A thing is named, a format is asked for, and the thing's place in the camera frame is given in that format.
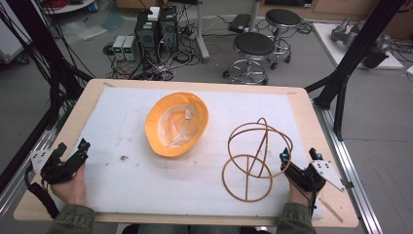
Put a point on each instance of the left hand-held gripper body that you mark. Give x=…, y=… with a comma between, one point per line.
x=56, y=170

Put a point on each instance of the round white table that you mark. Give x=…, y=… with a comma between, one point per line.
x=68, y=6

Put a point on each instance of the thin wooden stick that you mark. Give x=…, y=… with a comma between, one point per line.
x=331, y=209

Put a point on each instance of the aluminium rail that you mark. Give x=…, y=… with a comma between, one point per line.
x=19, y=182
x=350, y=169

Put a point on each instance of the person's right hand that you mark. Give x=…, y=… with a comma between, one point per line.
x=297, y=195

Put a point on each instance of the flat black box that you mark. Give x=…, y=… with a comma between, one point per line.
x=239, y=22

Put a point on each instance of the black round stool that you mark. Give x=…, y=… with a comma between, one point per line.
x=254, y=44
x=283, y=17

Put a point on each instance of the grey metal table leg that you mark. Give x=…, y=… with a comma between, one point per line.
x=202, y=35

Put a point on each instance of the white box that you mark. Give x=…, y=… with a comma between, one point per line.
x=154, y=13

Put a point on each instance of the grey case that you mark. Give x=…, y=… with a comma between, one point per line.
x=9, y=42

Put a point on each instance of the grey metal pole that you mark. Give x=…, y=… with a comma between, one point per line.
x=255, y=16

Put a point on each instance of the orange hat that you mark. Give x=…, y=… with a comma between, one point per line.
x=152, y=130

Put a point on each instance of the black frame strut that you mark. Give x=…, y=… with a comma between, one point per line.
x=48, y=48
x=357, y=48

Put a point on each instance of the grey power supply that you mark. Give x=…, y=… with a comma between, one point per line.
x=130, y=47
x=118, y=47

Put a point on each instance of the white platform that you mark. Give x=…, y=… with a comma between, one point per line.
x=328, y=42

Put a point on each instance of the black computer tower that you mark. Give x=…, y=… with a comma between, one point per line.
x=168, y=29
x=147, y=35

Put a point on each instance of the person's left hand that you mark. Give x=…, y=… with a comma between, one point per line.
x=73, y=191

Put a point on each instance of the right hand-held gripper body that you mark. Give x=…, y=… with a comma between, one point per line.
x=308, y=178

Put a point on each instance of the white foam mat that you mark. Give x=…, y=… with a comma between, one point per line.
x=130, y=188

